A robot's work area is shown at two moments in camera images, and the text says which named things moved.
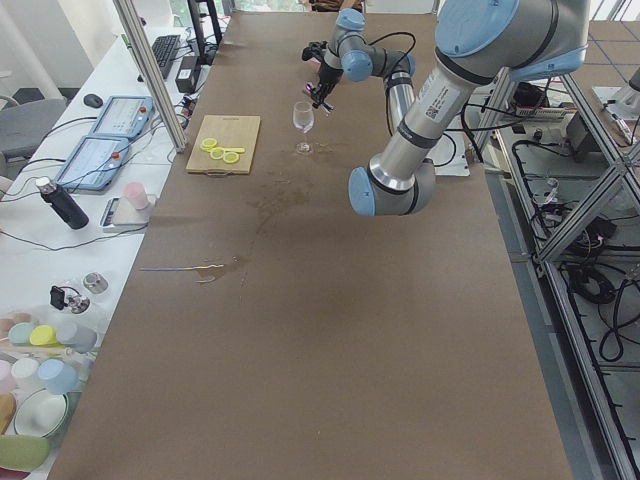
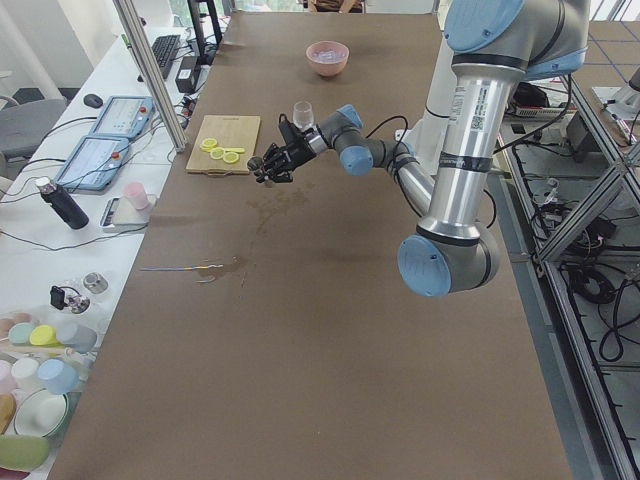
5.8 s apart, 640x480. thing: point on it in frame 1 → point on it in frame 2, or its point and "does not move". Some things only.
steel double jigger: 325,106 → 255,164
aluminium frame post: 145,56 does not move
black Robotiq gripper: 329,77 → 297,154
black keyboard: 164,49 does not move
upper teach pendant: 124,117 does not move
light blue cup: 58,377 does not move
